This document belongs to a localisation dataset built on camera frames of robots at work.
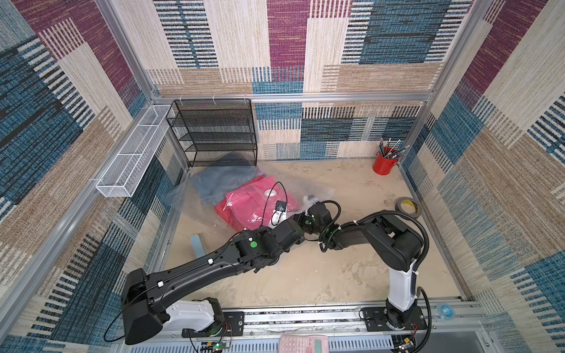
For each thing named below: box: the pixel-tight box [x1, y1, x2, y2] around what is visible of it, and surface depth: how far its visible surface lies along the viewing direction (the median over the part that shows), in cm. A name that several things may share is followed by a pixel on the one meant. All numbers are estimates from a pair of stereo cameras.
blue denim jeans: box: [192, 166, 263, 206], surface depth 107 cm
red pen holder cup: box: [372, 147, 399, 176], surface depth 114 cm
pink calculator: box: [278, 334, 330, 353], surface depth 70 cm
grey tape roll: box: [395, 197, 422, 219], surface depth 103 cm
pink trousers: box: [214, 175, 301, 230], surface depth 95 cm
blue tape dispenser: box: [440, 303, 456, 320], surface depth 77 cm
